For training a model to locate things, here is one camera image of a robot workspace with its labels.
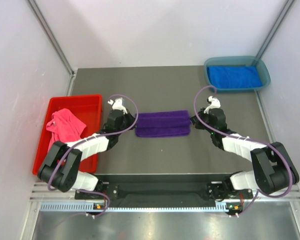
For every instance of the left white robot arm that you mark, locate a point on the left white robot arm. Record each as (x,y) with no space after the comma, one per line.
(60,168)

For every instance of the teal translucent plastic tray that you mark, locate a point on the teal translucent plastic tray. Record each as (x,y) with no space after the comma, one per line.
(239,61)

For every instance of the blue towel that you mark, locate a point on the blue towel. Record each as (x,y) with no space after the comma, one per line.
(234,77)

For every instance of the pink towel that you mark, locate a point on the pink towel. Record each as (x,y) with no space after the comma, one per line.
(64,126)

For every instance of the left aluminium frame post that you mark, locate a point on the left aluminium frame post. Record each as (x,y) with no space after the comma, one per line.
(50,35)

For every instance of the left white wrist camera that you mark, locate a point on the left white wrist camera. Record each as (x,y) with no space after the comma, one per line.
(118,104)

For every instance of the white slotted cable duct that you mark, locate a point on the white slotted cable duct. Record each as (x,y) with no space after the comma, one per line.
(97,207)

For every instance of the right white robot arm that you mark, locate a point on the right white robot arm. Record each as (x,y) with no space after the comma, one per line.
(272,167)

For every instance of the purple towel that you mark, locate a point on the purple towel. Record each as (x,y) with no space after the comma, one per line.
(163,124)

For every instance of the aluminium frame post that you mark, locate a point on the aluminium frame post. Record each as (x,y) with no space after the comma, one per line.
(283,13)
(50,35)

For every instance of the red plastic bin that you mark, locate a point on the red plastic bin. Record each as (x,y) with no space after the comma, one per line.
(87,108)

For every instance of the right aluminium frame post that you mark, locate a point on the right aluminium frame post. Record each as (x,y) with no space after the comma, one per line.
(283,13)

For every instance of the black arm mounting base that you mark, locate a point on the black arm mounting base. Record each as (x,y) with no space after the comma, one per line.
(182,190)

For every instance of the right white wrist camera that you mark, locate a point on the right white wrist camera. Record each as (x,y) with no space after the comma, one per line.
(213,103)

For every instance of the aluminium front rail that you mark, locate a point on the aluminium front rail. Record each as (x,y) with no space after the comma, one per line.
(40,193)

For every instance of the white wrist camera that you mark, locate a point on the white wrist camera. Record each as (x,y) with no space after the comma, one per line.
(213,103)
(118,104)

